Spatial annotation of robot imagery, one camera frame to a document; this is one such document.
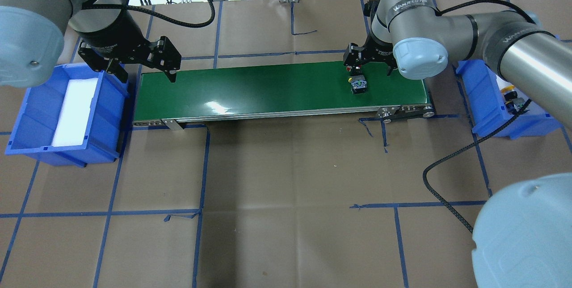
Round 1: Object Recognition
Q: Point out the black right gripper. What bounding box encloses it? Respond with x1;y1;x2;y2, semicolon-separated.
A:
343;33;398;76

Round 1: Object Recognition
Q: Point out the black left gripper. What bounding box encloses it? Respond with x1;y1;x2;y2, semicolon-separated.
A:
78;36;182;84

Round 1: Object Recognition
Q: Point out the red push button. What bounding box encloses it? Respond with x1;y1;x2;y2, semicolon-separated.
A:
349;75;368;95

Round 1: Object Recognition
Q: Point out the yellow push button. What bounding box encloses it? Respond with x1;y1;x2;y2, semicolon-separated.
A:
500;85;526;115

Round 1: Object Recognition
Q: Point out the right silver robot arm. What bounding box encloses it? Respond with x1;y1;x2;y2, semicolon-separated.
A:
344;0;571;288

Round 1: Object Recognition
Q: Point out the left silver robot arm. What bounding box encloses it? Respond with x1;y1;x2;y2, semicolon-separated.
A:
0;0;181;88

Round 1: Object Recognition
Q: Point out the green conveyor belt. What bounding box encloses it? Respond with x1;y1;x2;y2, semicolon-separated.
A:
133;61;436;129

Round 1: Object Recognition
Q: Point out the left blue plastic bin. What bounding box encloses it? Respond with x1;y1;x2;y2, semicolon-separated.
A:
5;63;129;167

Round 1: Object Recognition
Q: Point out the blue plastic bin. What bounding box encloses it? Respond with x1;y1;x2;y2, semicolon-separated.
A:
456;60;562;139
5;63;129;167

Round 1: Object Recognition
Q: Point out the white foam pad left bin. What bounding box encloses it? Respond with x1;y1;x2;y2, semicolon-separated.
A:
51;78;98;147

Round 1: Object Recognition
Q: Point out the right blue plastic bin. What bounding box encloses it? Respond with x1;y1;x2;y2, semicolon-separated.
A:
456;60;562;139

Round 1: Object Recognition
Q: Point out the brown paper table cover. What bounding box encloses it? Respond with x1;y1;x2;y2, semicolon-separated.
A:
0;0;571;288

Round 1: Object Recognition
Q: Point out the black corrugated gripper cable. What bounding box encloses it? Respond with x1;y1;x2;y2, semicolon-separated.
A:
422;99;533;235

